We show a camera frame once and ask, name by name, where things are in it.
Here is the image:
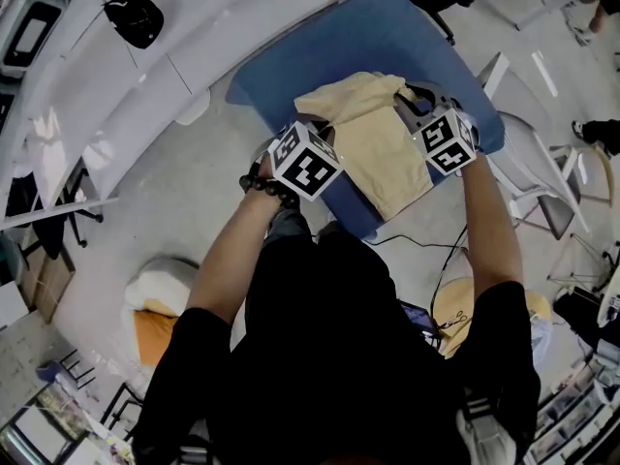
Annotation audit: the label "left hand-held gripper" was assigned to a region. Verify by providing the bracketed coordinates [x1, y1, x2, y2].
[267, 119, 344, 202]

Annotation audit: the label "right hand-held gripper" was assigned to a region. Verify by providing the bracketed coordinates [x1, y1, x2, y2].
[394, 80, 480, 177]

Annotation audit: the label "pale yellow garment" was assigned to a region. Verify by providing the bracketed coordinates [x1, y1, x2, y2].
[294, 71, 435, 222]

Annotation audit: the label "person's right forearm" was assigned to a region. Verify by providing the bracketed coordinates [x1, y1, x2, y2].
[457, 160, 525, 304]

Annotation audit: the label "person's left forearm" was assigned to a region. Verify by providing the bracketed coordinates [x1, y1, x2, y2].
[186, 191, 287, 326]

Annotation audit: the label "blue padded mat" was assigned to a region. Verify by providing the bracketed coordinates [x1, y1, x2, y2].
[225, 0, 508, 241]

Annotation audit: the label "white lounge chair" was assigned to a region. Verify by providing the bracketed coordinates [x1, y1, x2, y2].
[477, 50, 590, 234]

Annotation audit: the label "small black monitor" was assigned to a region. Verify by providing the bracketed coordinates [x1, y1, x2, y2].
[400, 300, 435, 338]

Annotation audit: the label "black cap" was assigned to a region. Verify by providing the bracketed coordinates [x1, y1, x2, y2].
[103, 0, 165, 50]

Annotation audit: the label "white round stool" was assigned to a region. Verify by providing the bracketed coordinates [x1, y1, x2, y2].
[123, 257, 201, 367]

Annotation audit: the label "person's black-clothed body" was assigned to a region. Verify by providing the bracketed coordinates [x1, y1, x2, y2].
[133, 210, 542, 465]

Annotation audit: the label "pale crumpled clothes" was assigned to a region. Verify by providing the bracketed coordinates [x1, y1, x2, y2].
[530, 315, 553, 357]

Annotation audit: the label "black swivel chair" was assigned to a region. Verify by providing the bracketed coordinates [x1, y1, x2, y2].
[9, 170, 106, 261]

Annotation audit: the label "grey-rimmed storage box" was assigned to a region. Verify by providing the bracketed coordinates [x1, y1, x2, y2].
[0, 0, 64, 75]
[0, 92, 16, 135]

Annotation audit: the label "person's right striped shoe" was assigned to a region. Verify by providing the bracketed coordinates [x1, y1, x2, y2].
[454, 389, 517, 465]

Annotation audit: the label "person's striped shoe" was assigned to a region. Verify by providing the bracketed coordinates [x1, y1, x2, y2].
[178, 433, 212, 465]
[454, 389, 517, 465]

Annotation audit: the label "person's left striped shoe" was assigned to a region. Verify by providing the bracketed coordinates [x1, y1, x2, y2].
[178, 433, 212, 465]

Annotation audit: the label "white low shelf unit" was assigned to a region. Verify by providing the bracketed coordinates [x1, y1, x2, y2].
[525, 356, 620, 465]

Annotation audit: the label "black bead bracelet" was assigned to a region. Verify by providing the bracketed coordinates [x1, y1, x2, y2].
[238, 162, 301, 211]

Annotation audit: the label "thin black cable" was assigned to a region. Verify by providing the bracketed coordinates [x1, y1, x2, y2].
[365, 225, 469, 319]

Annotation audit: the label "white frame chair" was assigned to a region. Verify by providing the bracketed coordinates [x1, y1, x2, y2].
[537, 142, 614, 241]

